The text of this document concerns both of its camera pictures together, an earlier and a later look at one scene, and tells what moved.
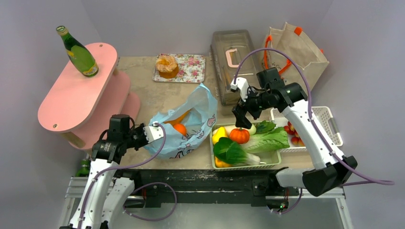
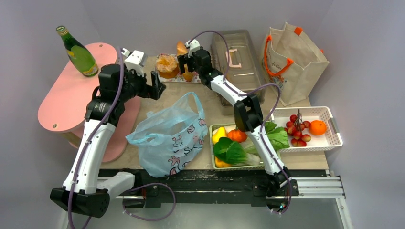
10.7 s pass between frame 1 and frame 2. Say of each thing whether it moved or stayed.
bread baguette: moved
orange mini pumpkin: stayed
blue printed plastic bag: moved
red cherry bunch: stayed
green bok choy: stayed
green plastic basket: stayed
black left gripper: moved
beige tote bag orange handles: stayed
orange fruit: moved
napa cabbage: stayed
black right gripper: moved
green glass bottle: stayed
